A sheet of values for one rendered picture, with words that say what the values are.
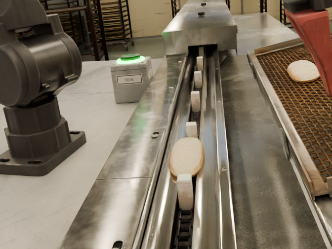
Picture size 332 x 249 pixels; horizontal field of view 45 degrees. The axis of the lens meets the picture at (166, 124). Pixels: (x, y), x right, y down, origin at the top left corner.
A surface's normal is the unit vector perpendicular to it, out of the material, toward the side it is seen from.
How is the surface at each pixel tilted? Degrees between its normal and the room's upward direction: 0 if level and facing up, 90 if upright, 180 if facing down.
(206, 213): 0
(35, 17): 79
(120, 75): 90
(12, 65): 90
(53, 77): 112
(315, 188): 10
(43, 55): 62
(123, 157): 0
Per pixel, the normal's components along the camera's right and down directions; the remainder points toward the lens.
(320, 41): -0.03, 0.67
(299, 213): -0.11, -0.93
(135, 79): -0.11, 0.35
